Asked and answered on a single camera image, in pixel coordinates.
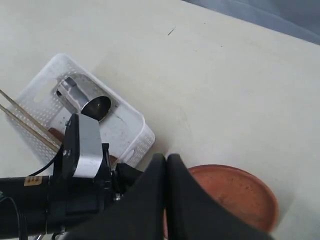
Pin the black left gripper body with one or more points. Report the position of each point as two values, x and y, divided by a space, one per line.
72 201

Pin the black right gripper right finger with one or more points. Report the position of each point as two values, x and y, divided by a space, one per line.
200 212

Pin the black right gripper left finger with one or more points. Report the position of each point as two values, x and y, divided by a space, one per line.
137 216

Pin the brown round plate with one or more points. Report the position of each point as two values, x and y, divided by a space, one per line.
240 195

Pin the brown spoon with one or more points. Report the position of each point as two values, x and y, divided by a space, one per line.
60 136

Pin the white perforated plastic basket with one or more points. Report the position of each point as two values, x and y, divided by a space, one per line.
124 128

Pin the stainless steel cup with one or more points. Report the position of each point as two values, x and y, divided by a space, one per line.
79 94

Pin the wooden chopstick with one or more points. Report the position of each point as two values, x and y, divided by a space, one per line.
33 120
29 129

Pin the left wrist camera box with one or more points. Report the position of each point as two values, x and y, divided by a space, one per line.
82 147

